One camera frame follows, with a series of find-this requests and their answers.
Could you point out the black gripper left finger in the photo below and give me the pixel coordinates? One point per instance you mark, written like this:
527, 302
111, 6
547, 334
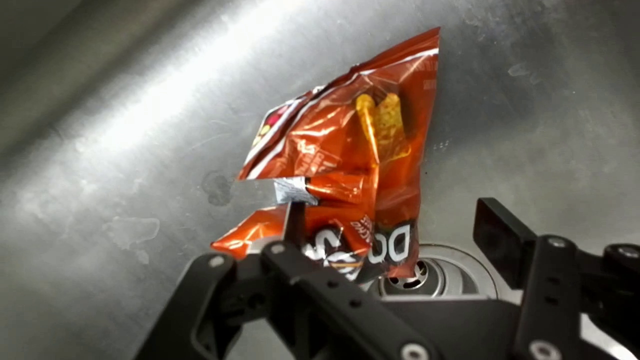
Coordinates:
320, 307

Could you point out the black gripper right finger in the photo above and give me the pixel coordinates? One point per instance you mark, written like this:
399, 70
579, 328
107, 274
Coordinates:
552, 300

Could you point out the red chips packet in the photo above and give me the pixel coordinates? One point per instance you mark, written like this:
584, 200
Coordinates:
332, 133

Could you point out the steel sink drain strainer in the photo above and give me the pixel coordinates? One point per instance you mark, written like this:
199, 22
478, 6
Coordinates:
452, 272

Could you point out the stainless steel double sink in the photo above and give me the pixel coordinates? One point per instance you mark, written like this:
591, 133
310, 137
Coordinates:
101, 133

